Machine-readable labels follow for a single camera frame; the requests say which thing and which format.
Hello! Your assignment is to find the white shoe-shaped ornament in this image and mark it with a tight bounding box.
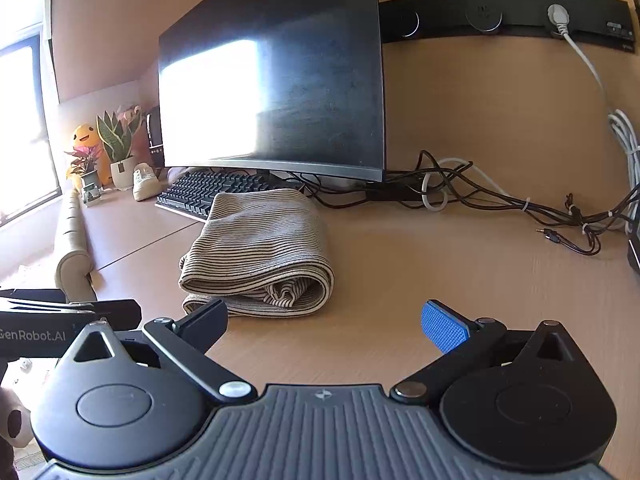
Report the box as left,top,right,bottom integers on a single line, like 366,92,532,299
131,162,164,203

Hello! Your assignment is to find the yellow plush toy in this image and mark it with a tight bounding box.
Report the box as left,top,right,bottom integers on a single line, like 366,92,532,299
65,122,114,192

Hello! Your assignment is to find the black box behind monitor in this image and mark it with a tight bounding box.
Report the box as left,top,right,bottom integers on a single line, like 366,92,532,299
145,107,166,169

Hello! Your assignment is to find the beige padded desk edge guard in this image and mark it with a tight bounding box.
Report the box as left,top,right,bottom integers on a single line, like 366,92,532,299
54,189,99,304

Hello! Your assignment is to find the pink-leaved plant in small pot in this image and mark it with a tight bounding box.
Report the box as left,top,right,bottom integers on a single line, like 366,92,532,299
63,145,104,207

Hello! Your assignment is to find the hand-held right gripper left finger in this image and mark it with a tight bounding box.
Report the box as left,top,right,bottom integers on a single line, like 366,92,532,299
59,299,253,405

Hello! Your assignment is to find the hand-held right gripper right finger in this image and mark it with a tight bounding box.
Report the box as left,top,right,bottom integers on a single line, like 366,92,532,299
390,300,588,403

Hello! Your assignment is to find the black computer monitor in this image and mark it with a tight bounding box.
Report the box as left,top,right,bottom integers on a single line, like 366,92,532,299
158,0,387,184

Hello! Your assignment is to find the white power cable with plug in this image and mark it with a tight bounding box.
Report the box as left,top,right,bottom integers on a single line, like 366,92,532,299
547,4,640,235

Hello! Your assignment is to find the snake plant in white pot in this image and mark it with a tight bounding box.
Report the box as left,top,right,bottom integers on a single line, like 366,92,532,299
95,110,137,191

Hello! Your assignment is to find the window frame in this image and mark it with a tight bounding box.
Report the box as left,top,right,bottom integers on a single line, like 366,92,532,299
0,27,63,228

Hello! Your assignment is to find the striped beige knit garment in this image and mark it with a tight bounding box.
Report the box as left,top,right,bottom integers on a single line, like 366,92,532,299
179,189,335,319

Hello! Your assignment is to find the black cable bundle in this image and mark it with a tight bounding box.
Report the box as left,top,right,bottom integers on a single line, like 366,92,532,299
287,150,640,241

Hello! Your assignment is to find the pink flower plant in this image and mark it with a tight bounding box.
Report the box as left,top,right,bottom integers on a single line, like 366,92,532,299
116,104,144,128

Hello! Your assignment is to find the black audio jack cable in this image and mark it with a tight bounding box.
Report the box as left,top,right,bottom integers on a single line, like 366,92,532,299
535,227,604,256

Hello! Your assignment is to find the black wall power strip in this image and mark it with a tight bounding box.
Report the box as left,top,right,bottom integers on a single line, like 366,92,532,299
378,0,637,55

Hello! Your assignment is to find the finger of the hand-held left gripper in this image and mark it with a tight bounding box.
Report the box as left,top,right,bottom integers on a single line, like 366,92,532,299
75,299,142,332
0,287,69,305

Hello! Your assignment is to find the light grey looped cable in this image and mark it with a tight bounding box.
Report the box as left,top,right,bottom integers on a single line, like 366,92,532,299
421,158,512,211

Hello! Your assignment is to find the brown spotted plush toy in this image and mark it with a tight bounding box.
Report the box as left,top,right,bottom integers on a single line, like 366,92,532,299
0,385,34,467

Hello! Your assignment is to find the black keyboard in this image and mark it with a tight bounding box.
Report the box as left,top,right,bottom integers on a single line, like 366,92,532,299
155,170,303,224

